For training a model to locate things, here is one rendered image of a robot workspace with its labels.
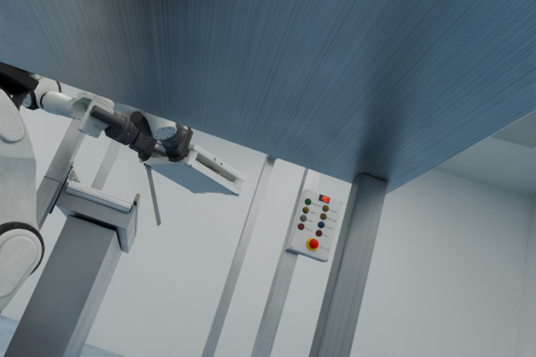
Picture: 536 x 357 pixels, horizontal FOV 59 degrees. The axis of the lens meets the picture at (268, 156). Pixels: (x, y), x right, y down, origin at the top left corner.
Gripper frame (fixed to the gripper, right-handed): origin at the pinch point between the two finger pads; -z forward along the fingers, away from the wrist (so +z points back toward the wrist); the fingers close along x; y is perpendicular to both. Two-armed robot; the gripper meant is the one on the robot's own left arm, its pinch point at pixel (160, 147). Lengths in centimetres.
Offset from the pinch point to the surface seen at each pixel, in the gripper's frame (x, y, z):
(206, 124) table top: 21, 88, 33
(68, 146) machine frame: 2.3, -45.4, 15.9
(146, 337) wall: 88, -320, -198
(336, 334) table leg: 42, 103, 14
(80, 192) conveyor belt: 16, -48, 4
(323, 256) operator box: 12, 8, -79
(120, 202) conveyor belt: 15.3, -40.8, -10.3
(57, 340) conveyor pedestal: 71, -53, -12
